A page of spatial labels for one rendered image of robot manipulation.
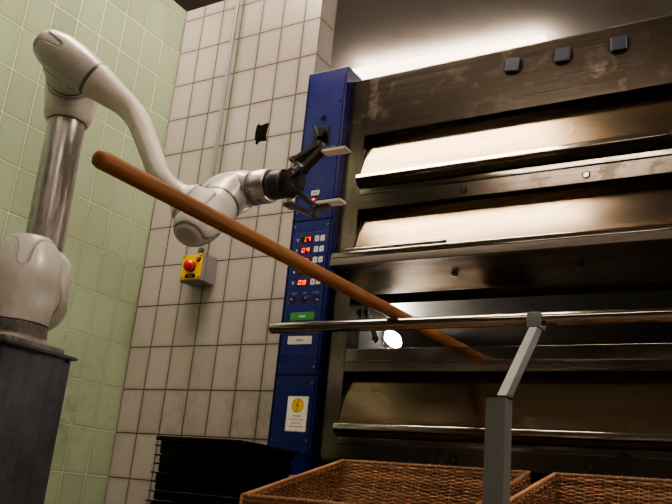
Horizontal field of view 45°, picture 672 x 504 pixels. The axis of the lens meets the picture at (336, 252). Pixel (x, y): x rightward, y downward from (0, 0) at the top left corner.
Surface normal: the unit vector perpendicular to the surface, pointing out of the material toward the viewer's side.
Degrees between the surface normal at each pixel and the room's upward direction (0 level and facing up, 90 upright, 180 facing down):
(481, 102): 90
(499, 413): 90
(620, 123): 70
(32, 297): 92
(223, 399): 90
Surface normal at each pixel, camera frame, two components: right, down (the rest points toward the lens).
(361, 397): -0.44, -0.61
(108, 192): 0.86, -0.07
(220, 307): -0.51, -0.30
